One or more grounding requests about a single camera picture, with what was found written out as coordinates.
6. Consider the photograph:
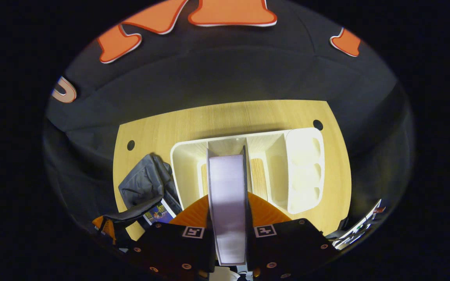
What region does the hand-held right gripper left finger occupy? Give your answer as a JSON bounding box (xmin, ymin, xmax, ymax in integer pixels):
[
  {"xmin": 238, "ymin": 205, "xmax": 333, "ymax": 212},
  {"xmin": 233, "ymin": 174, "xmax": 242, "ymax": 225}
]
[{"xmin": 129, "ymin": 195, "xmax": 216, "ymax": 281}]

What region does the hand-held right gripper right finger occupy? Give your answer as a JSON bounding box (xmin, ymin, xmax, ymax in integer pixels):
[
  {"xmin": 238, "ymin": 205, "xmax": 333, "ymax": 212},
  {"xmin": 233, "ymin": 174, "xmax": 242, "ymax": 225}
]
[{"xmin": 247, "ymin": 191, "xmax": 341, "ymax": 280}]

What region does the blue cover book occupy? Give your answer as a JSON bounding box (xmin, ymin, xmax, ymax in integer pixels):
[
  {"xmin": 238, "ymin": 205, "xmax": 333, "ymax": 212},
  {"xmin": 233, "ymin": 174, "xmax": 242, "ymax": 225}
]
[{"xmin": 143, "ymin": 199, "xmax": 177, "ymax": 226}]

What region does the grey schoolbag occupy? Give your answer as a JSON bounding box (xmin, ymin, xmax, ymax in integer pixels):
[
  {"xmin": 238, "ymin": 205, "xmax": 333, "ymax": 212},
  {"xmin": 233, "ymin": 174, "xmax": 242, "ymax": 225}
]
[{"xmin": 94, "ymin": 153, "xmax": 183, "ymax": 243}]

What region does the grey cover book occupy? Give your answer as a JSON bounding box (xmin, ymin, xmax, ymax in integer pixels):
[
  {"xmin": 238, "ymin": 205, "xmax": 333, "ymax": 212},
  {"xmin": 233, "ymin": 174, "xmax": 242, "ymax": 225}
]
[{"xmin": 206, "ymin": 145, "xmax": 249, "ymax": 267}]

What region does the white bookshelf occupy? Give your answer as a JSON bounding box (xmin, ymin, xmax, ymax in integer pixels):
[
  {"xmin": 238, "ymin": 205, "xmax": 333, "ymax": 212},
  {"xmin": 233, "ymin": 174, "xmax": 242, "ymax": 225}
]
[{"xmin": 170, "ymin": 128, "xmax": 325, "ymax": 215}]

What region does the black backdrop cloth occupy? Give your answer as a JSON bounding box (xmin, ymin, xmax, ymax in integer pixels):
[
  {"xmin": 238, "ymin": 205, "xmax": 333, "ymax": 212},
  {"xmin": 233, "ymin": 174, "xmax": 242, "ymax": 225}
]
[{"xmin": 41, "ymin": 0, "xmax": 415, "ymax": 244}]

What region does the dark equipment with cables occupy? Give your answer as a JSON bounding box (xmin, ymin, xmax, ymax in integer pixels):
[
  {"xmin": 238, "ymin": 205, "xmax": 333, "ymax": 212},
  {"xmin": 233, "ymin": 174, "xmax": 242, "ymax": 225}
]
[{"xmin": 332, "ymin": 198, "xmax": 387, "ymax": 251}]

